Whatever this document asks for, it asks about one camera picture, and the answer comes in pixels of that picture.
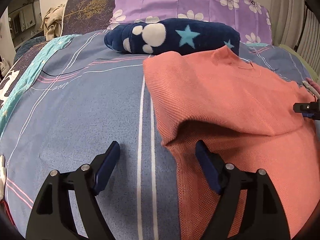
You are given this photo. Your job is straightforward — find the salmon pink knit garment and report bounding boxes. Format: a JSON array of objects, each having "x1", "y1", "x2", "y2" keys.
[{"x1": 143, "y1": 47, "x2": 319, "y2": 239}]

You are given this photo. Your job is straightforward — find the stack of folded clothes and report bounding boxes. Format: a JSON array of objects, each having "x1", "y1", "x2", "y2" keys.
[{"x1": 303, "y1": 77, "x2": 320, "y2": 99}]

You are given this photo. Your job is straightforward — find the beige crumpled clothes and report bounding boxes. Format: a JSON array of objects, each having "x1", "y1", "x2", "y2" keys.
[{"x1": 41, "y1": 4, "x2": 65, "y2": 41}]

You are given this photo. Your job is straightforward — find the white curtain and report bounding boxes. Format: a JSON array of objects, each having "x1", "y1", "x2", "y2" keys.
[{"x1": 270, "y1": 0, "x2": 319, "y2": 73}]

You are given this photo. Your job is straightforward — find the purple floral pillow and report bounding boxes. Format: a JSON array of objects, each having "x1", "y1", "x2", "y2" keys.
[{"x1": 108, "y1": 0, "x2": 272, "y2": 44}]

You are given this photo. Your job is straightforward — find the blue plaid bed sheet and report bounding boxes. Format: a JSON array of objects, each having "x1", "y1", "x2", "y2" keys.
[{"x1": 0, "y1": 29, "x2": 313, "y2": 240}]

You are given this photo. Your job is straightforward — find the navy star fleece blanket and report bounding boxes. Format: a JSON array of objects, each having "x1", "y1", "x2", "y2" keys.
[{"x1": 104, "y1": 18, "x2": 240, "y2": 55}]

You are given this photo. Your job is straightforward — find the dark gold-tree pillow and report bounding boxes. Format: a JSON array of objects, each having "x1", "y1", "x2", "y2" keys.
[{"x1": 62, "y1": 0, "x2": 115, "y2": 35}]

